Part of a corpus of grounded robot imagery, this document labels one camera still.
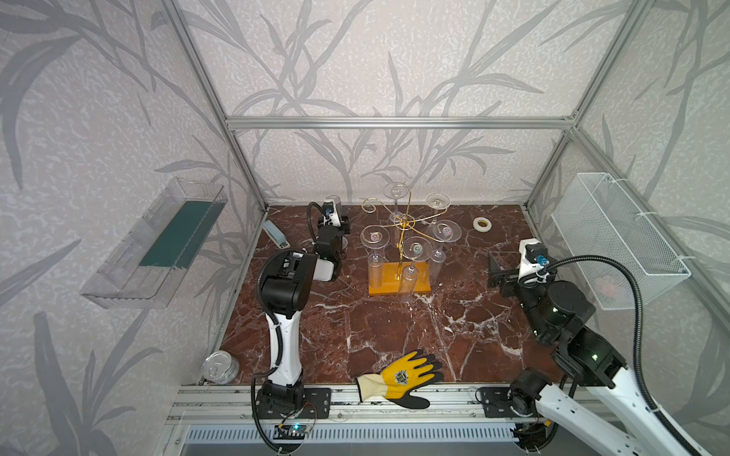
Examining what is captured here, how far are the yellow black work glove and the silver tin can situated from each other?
0.35m

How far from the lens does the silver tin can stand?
2.47ft

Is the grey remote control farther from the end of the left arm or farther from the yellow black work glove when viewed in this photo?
the yellow black work glove

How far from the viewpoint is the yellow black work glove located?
2.43 feet
